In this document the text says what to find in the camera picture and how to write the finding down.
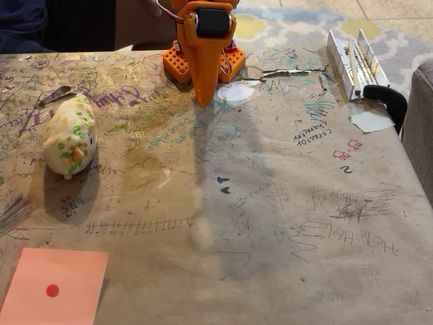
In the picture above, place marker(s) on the white paper scrap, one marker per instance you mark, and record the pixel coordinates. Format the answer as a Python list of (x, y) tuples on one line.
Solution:
[(370, 121)]

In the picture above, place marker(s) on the black clamp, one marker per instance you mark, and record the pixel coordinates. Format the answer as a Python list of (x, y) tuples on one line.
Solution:
[(392, 100)]

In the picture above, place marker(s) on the orange gripper black motor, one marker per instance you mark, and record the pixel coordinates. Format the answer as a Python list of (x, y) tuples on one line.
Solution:
[(200, 55)]

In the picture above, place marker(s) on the aluminium miter box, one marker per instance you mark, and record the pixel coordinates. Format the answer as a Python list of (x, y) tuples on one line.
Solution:
[(341, 57)]

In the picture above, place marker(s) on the person's hand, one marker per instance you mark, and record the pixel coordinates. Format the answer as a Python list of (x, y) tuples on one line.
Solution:
[(154, 7)]

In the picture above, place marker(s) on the person in dark clothing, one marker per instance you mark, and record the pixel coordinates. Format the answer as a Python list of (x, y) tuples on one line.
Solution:
[(57, 23)]

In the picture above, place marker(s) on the pink paper sheet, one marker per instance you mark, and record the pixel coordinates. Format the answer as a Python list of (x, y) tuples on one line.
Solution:
[(67, 271)]

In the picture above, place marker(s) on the white spotted plush toy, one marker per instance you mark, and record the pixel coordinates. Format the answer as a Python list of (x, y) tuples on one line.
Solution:
[(69, 135)]

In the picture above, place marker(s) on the patterned grey yellow rug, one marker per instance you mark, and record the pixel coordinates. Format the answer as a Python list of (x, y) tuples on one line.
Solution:
[(297, 27)]

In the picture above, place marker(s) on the thick wooden stick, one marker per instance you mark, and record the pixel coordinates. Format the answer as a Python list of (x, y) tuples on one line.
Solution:
[(354, 66)]

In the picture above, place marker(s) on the scribbled brown paper table cover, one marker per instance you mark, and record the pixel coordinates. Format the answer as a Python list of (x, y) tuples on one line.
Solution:
[(236, 203)]

